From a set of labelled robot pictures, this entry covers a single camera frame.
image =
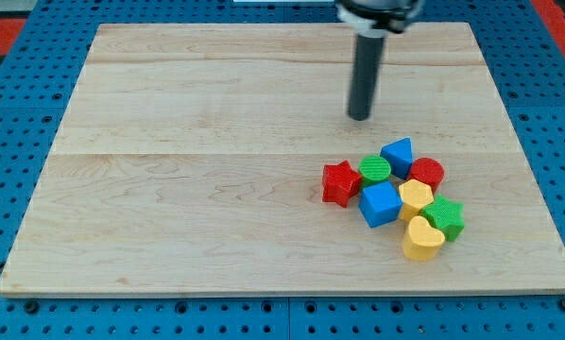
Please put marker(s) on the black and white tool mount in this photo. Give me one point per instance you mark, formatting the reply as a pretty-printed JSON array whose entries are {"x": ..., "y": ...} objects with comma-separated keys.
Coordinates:
[{"x": 378, "y": 18}]

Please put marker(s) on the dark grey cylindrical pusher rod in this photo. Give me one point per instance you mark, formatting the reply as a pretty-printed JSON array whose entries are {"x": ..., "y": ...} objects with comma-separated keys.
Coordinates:
[{"x": 364, "y": 76}]

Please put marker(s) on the yellow heart block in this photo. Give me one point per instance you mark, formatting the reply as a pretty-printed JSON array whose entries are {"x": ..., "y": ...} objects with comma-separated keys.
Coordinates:
[{"x": 421, "y": 241}]

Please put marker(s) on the blue triangle block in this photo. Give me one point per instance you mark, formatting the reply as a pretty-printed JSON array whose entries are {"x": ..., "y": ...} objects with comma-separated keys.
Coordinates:
[{"x": 400, "y": 157}]

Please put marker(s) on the green cylinder block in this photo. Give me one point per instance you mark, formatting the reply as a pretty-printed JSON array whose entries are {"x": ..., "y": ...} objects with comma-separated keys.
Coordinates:
[{"x": 374, "y": 169}]

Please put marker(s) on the red cylinder block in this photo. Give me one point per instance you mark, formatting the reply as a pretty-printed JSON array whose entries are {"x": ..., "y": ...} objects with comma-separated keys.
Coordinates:
[{"x": 428, "y": 171}]

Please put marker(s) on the red star block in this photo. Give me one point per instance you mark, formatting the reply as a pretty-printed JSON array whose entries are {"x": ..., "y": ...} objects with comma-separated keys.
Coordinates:
[{"x": 340, "y": 182}]

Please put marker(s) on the yellow hexagon block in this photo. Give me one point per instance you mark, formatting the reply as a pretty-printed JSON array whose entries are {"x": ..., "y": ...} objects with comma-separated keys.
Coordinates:
[{"x": 415, "y": 195}]

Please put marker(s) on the blue cube block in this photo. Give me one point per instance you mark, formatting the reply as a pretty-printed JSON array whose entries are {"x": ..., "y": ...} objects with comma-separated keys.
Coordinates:
[{"x": 380, "y": 204}]

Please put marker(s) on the green star block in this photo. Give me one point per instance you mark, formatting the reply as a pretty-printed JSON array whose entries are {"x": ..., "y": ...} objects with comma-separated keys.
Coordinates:
[{"x": 445, "y": 215}]

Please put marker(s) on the light wooden board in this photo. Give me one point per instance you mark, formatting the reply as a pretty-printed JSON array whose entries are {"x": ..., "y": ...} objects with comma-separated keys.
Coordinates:
[{"x": 188, "y": 163}]

